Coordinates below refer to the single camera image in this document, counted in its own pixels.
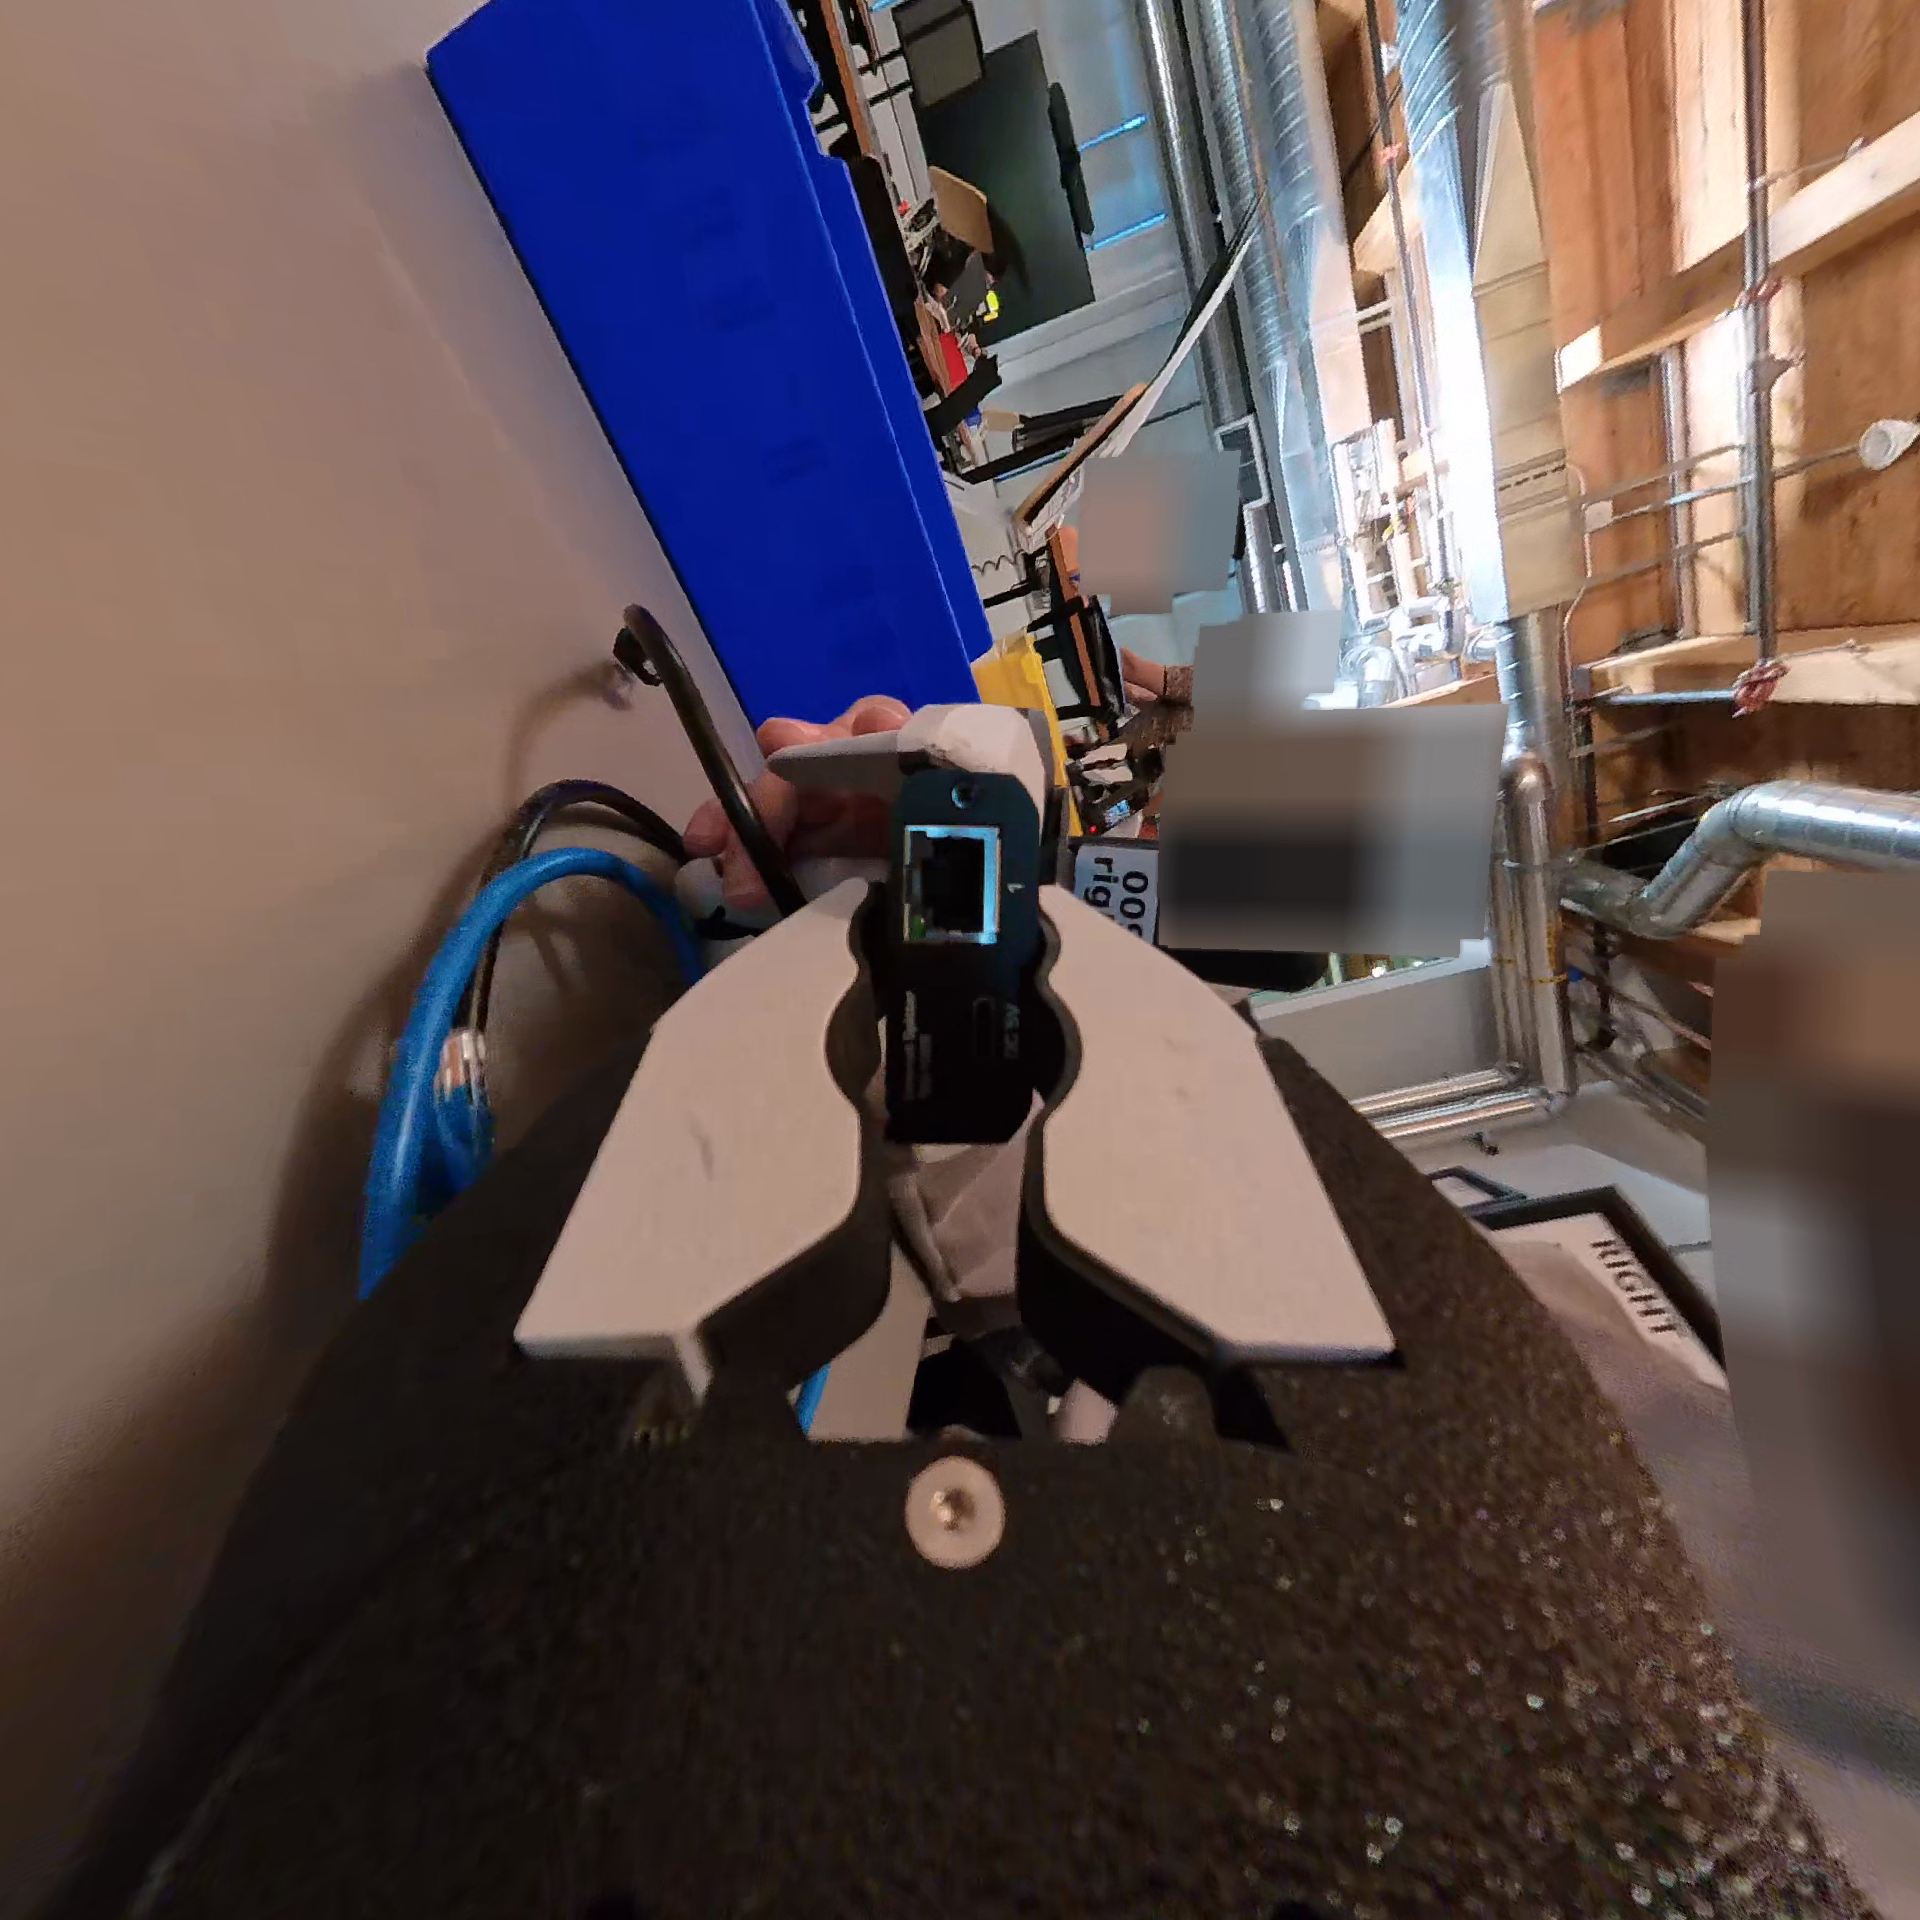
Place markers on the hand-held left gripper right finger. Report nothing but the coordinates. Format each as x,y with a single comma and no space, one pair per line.
1202,1170

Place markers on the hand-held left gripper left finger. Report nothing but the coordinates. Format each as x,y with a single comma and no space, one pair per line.
707,1156

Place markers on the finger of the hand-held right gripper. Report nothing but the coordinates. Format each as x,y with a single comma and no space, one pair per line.
982,740

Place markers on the black network adapter box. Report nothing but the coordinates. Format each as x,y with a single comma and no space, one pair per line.
961,1051

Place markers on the grey desk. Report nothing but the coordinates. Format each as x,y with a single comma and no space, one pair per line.
225,600

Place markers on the person's right hand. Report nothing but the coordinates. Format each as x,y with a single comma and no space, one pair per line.
839,846

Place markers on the yellow plastic bin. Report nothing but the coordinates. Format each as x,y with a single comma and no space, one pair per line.
1012,676

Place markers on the black framed sign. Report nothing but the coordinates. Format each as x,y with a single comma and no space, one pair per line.
1627,1283

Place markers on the blue plastic bin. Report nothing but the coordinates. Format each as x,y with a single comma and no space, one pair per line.
721,374

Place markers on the silver metal pipe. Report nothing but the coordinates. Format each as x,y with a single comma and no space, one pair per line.
1802,824

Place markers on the large silver air duct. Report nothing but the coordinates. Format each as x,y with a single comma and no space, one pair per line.
1480,374

